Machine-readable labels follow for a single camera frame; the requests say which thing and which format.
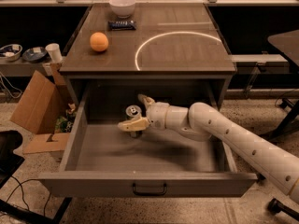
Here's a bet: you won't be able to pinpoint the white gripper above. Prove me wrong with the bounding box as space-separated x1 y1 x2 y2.
118 94 170 132

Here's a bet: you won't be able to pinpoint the green soda can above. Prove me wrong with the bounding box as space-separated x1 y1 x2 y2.
125 105 142 138

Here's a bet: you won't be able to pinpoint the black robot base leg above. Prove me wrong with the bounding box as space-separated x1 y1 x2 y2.
261 98 299 141

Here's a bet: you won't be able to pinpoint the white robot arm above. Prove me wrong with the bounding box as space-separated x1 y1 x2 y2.
118 94 299 203

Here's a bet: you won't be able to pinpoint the open grey top drawer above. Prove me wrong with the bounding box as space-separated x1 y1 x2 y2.
39 80 257 198

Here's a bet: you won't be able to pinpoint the grey drawer cabinet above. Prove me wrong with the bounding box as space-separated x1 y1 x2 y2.
60 2 235 105

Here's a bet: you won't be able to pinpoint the green snack bags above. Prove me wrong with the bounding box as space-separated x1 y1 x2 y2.
54 104 77 133

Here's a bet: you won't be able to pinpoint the orange fruit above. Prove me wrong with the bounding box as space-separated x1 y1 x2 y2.
90 32 108 52

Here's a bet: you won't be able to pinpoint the brown cardboard box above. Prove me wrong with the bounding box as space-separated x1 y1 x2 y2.
10 63 74 156

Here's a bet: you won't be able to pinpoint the white paper cup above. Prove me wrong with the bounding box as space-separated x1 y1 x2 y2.
46 43 63 63

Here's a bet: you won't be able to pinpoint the blue patterned bowl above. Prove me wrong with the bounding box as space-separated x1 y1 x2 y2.
22 47 47 63

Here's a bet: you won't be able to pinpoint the black chair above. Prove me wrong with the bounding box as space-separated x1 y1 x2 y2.
0 130 24 188

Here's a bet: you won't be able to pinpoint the blue white bowl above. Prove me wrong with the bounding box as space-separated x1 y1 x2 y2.
0 44 22 62

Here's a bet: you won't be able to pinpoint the black caster wheel leg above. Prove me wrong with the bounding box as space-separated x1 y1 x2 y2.
267 198 299 221

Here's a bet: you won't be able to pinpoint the black drawer handle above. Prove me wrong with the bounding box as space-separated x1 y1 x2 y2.
132 183 167 197

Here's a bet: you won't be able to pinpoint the black floor cable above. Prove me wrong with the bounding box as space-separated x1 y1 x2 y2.
0 178 52 217

